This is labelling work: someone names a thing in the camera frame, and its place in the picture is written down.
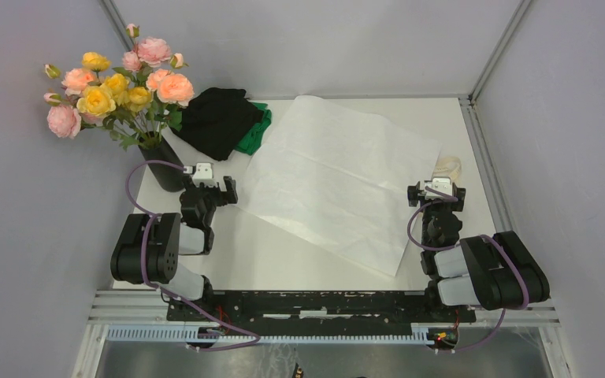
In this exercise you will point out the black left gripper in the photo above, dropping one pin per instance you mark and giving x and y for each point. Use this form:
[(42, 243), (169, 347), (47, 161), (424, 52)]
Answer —
[(230, 188)]

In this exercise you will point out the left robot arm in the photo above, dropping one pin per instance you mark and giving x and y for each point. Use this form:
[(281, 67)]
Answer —
[(153, 254)]

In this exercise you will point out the yellow rose stem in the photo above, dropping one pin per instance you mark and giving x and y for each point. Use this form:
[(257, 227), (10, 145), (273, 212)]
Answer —
[(116, 103)]

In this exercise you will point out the pink roses in vase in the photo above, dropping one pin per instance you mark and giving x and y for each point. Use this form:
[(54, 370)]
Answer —
[(65, 121)]

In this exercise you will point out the white paper bouquet wrap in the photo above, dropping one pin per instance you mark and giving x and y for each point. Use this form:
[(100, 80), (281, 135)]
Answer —
[(338, 178)]

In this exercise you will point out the green cloth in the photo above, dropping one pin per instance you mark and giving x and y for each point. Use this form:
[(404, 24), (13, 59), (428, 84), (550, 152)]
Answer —
[(252, 141)]

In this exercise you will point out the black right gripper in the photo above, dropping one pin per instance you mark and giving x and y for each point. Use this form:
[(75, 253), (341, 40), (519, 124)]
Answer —
[(457, 205)]

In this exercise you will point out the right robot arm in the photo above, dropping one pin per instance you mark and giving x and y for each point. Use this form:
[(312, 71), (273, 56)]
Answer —
[(490, 271)]

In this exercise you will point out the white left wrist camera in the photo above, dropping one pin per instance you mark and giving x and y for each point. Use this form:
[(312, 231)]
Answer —
[(200, 174)]

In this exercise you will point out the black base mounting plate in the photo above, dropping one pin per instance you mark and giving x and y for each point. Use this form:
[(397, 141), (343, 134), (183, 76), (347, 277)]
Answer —
[(331, 313)]

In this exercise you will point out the pink rose stem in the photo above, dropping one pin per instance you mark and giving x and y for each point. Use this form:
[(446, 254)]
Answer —
[(149, 52)]

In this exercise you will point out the cream printed ribbon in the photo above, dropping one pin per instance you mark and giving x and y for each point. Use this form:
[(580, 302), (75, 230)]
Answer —
[(449, 166)]

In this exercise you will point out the black cloth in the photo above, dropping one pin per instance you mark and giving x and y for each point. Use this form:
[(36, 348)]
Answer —
[(217, 120)]

